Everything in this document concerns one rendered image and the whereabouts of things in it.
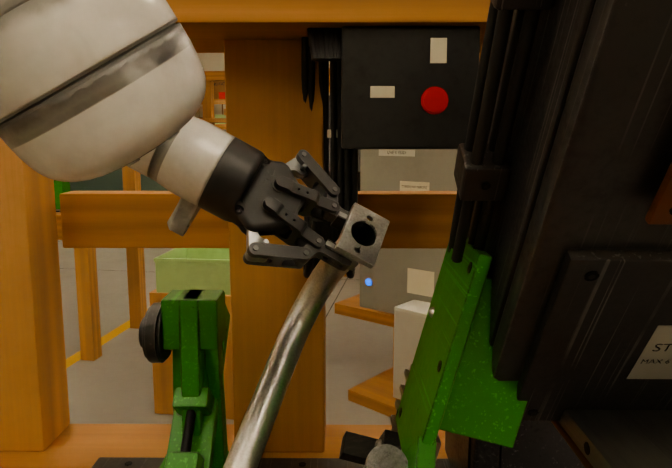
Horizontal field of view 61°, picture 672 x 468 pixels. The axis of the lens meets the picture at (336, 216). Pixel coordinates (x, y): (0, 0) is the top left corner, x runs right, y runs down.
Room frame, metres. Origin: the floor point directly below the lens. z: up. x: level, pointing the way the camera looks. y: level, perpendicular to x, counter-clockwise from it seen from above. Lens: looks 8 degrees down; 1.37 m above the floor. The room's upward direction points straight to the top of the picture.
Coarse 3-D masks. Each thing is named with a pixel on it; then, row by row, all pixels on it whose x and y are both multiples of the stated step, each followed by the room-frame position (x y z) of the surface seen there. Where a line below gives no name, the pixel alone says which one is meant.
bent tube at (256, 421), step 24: (360, 216) 0.55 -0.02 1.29; (360, 240) 0.57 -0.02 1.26; (312, 288) 0.60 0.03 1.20; (312, 312) 0.60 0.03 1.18; (288, 336) 0.59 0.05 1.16; (288, 360) 0.57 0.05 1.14; (264, 384) 0.55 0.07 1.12; (288, 384) 0.56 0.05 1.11; (264, 408) 0.53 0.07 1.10; (240, 432) 0.51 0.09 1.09; (264, 432) 0.51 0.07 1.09; (240, 456) 0.49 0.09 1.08
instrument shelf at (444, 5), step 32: (192, 0) 0.71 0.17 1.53; (224, 0) 0.71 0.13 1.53; (256, 0) 0.71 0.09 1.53; (288, 0) 0.71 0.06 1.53; (320, 0) 0.71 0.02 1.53; (352, 0) 0.71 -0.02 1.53; (384, 0) 0.71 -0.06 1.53; (416, 0) 0.71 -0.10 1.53; (448, 0) 0.71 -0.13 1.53; (480, 0) 0.71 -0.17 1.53; (192, 32) 0.77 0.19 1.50; (224, 32) 0.77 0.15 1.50; (256, 32) 0.77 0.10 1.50; (288, 32) 0.77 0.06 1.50; (480, 32) 0.77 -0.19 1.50
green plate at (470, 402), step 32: (448, 256) 0.55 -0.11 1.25; (480, 256) 0.45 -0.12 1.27; (448, 288) 0.51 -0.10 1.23; (480, 288) 0.45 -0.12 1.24; (448, 320) 0.48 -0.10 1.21; (480, 320) 0.47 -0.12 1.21; (416, 352) 0.56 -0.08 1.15; (448, 352) 0.45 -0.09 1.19; (480, 352) 0.47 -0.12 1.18; (416, 384) 0.52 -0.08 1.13; (448, 384) 0.45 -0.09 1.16; (480, 384) 0.47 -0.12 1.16; (512, 384) 0.47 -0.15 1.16; (416, 416) 0.49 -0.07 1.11; (448, 416) 0.47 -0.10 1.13; (480, 416) 0.47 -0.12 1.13; (512, 416) 0.47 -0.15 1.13
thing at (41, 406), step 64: (256, 64) 0.83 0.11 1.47; (256, 128) 0.83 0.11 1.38; (320, 128) 0.83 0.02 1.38; (0, 192) 0.83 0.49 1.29; (0, 256) 0.83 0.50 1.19; (0, 320) 0.83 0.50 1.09; (256, 320) 0.83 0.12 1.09; (320, 320) 0.83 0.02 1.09; (0, 384) 0.83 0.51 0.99; (64, 384) 0.91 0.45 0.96; (256, 384) 0.83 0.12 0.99; (320, 384) 0.83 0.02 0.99; (0, 448) 0.83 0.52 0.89; (320, 448) 0.83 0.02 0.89
